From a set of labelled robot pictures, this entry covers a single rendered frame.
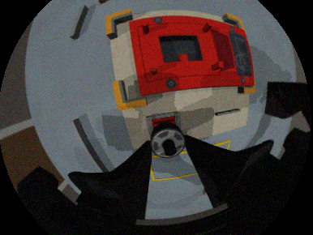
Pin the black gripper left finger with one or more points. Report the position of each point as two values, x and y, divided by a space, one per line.
128 183

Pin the black wheel with grey hub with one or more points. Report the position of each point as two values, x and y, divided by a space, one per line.
163 132

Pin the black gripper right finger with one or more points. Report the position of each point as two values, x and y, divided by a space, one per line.
220 169

